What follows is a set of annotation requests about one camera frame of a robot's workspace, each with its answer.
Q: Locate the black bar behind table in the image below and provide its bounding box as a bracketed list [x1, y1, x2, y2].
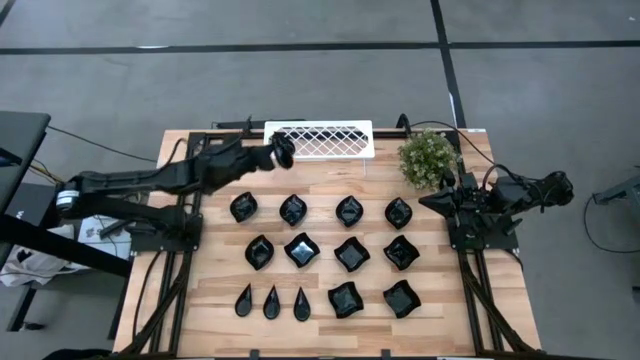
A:
[210, 117, 307, 131]

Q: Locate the white paper sheet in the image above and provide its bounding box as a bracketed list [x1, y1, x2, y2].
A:
[78, 213, 134, 261]

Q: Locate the white cloth bag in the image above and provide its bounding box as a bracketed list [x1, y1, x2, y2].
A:
[0, 224, 101, 289]

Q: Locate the black desk top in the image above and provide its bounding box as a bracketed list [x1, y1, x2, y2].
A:
[0, 110, 52, 217]

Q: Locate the black wavy square mini plate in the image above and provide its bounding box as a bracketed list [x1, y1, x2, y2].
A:
[283, 232, 322, 269]
[382, 279, 422, 320]
[382, 234, 421, 272]
[327, 281, 365, 320]
[333, 236, 372, 274]

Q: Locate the black desk beam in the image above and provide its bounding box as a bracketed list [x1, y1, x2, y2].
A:
[0, 212, 135, 279]

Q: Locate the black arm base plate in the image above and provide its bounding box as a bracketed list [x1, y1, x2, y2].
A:
[446, 212, 520, 251]
[129, 212, 205, 254]

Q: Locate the black aluminium rig frame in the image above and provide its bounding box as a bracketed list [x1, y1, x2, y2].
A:
[112, 127, 546, 360]

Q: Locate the green potted plant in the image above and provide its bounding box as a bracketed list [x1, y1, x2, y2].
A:
[397, 128, 461, 192]

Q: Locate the grey chair base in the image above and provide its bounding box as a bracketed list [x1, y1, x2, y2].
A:
[592, 167, 640, 219]

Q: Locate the white lattice wire rack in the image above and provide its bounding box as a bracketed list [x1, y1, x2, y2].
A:
[263, 119, 376, 161]

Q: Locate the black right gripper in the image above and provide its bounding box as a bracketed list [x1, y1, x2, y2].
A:
[418, 173, 485, 227]

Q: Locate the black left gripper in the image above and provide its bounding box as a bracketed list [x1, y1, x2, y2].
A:
[238, 133, 295, 176]

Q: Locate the black leaf-shaped mini plate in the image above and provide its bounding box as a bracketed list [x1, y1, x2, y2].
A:
[229, 191, 259, 224]
[335, 195, 365, 229]
[384, 196, 414, 231]
[244, 234, 276, 272]
[278, 193, 309, 227]

